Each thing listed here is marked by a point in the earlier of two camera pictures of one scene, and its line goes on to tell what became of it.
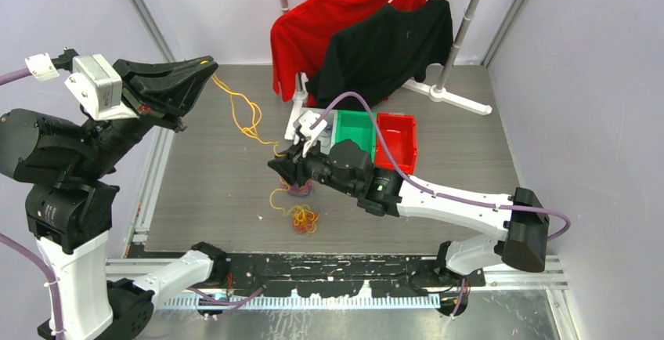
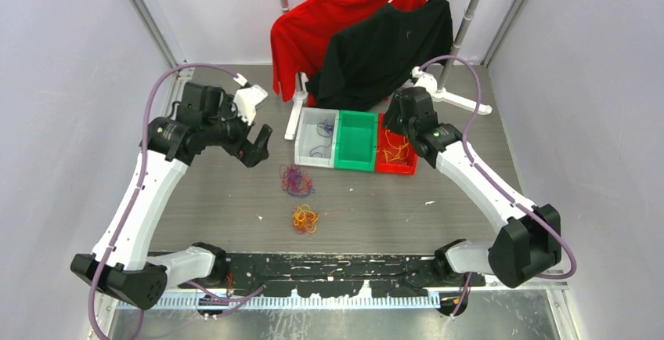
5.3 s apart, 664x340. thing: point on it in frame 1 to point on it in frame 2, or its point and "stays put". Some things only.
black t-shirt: [373, 56] stays put
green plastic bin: [356, 125] stays put
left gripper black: [168, 87] to [249, 153]
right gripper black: [293, 166] to [391, 117]
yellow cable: [209, 67] to [402, 153]
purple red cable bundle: [302, 191] stays put
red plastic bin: [399, 132] stays put
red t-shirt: [300, 37] stays put
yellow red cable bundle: [304, 219] stays put
